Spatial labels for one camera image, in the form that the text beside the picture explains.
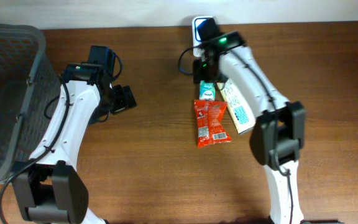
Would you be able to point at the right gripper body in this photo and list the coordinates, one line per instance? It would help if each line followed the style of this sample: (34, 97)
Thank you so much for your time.
(202, 72)

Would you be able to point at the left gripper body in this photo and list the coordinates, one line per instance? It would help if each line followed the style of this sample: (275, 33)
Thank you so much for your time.
(123, 99)

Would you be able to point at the teal tissue pack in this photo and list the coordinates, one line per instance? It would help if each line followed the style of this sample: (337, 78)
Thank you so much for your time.
(207, 91)

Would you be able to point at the red snack bag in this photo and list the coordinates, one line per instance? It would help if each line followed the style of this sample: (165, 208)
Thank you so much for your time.
(209, 115)

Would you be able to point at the yellow wet wipes pack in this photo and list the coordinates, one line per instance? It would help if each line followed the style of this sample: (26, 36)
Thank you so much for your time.
(238, 107)

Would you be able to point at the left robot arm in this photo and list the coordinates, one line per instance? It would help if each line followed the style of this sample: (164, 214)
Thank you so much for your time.
(48, 188)

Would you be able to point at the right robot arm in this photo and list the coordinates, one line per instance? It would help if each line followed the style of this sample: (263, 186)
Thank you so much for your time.
(278, 134)

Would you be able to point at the grey plastic mesh basket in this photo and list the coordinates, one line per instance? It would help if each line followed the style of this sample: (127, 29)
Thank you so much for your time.
(27, 83)

